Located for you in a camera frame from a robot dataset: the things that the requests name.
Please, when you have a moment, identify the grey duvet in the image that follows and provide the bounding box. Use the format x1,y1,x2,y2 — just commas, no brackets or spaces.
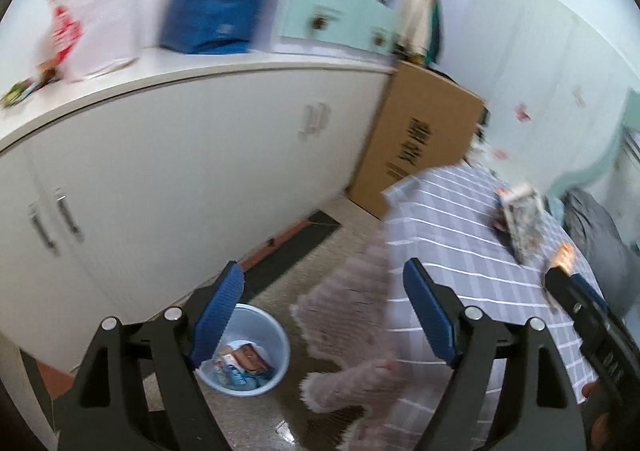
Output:
562,188,632,312

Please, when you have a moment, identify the teal two-drawer unit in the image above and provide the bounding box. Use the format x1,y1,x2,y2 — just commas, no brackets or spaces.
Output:
272,0,401,54

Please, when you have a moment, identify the pale green wardrobe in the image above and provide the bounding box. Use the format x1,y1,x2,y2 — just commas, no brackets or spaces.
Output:
440,0,640,192

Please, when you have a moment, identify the black and white printed paper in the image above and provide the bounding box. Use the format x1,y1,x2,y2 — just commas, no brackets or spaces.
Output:
500,184,546,264

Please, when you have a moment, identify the teal bunk bed frame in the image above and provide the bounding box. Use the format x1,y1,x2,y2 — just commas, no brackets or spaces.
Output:
545,86,640,202

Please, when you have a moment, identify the green jacket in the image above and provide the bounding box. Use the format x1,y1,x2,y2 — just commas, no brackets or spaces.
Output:
427,0,447,63

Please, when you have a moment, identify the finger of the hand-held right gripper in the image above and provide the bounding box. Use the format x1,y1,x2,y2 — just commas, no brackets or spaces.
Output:
544,267,608,332
572,273,611,318

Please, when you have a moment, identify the grey checked tablecloth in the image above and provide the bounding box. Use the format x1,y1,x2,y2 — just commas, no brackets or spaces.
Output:
382,164,636,451

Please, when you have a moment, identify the brown paper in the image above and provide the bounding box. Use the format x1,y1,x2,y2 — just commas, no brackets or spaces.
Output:
550,241,574,276

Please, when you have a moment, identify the blue snack packet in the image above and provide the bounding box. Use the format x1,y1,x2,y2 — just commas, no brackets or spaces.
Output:
220,366,262,388

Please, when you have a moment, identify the white plastic bag red print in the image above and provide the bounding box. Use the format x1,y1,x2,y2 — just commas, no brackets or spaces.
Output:
32,0,143,82

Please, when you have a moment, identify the cream jacket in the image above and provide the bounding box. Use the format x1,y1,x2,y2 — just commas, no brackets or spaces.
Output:
400,0,436,57

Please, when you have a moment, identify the person's right hand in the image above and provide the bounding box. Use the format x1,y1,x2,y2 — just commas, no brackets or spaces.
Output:
581,378,618,442

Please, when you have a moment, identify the white low cabinet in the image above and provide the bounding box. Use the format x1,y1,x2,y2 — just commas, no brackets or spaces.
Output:
0,48,396,447

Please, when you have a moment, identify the black floor mat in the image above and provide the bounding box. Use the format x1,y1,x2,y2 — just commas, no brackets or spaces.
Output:
239,211,342,294

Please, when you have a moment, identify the brown cardboard toy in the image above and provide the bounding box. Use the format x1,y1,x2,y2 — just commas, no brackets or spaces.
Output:
34,58,62,83

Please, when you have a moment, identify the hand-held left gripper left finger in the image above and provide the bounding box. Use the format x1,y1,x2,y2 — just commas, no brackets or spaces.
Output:
57,261,245,451

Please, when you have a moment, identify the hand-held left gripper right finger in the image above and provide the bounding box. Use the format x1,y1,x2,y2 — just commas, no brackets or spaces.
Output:
402,258,586,451

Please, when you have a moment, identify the blue woven bag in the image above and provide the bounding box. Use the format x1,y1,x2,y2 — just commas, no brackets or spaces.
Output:
159,0,266,54

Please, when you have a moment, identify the brown cardboard box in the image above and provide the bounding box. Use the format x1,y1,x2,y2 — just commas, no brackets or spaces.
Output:
347,60,487,219

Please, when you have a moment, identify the blue waste bin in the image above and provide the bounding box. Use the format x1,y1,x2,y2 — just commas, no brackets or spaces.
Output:
197,303,291,398

